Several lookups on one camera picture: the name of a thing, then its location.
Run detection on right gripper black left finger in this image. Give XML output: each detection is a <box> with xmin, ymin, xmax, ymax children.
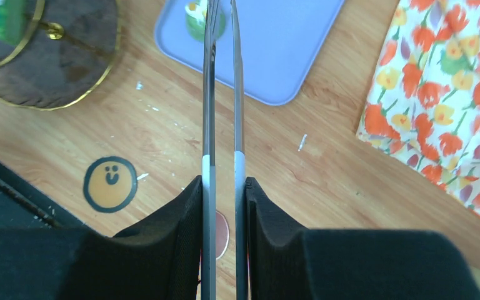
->
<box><xmin>0</xmin><ymin>176</ymin><xmax>203</xmax><ymax>299</ymax></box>

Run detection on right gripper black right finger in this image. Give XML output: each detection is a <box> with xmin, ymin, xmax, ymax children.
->
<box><xmin>245</xmin><ymin>177</ymin><xmax>480</xmax><ymax>299</ymax></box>

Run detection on green sugared dome cake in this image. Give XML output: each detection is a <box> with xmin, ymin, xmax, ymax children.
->
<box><xmin>185</xmin><ymin>1</ymin><xmax>226</xmax><ymax>43</ymax></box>

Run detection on yellow chick coaster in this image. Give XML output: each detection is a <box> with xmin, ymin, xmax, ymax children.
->
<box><xmin>82</xmin><ymin>156</ymin><xmax>138</xmax><ymax>213</ymax></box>

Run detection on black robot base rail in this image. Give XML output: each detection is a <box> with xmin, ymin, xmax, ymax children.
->
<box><xmin>0</xmin><ymin>162</ymin><xmax>86</xmax><ymax>229</ymax></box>

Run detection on red round coaster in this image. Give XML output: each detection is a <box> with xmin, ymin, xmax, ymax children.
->
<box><xmin>216</xmin><ymin>211</ymin><xmax>230</xmax><ymax>260</ymax></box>

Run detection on floral orange cloth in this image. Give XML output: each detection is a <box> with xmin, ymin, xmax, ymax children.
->
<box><xmin>356</xmin><ymin>1</ymin><xmax>480</xmax><ymax>217</ymax></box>

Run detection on green layered cake slice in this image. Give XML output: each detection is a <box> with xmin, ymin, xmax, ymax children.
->
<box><xmin>0</xmin><ymin>0</ymin><xmax>27</xmax><ymax>46</ymax></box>

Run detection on metal serving tongs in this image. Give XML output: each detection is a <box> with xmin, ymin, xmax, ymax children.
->
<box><xmin>201</xmin><ymin>1</ymin><xmax>249</xmax><ymax>299</ymax></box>

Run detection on lavender dessert tray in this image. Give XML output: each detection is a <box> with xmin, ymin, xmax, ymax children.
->
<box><xmin>154</xmin><ymin>0</ymin><xmax>344</xmax><ymax>106</ymax></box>

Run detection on three-tier glass cake stand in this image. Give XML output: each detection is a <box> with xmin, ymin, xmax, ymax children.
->
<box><xmin>0</xmin><ymin>0</ymin><xmax>122</xmax><ymax>111</ymax></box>

